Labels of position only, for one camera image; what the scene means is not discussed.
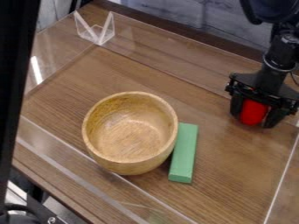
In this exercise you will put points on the red plush fruit green stem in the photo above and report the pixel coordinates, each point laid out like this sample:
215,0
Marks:
252,113

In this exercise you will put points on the clear acrylic corner bracket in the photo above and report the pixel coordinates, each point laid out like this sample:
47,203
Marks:
96,34

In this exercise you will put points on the black metal stand bracket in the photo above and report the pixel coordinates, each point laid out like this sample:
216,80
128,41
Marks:
46,216

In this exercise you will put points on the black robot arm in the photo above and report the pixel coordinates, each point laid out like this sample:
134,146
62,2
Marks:
281,59

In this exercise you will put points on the clear acrylic tray wall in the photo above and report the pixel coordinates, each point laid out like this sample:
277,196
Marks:
246,175

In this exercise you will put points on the green rectangular block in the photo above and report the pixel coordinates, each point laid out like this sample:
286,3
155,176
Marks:
183,154

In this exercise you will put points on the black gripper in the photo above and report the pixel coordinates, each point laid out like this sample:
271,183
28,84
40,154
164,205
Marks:
283,101

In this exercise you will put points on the wooden bowl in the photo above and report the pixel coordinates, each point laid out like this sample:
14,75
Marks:
130,131

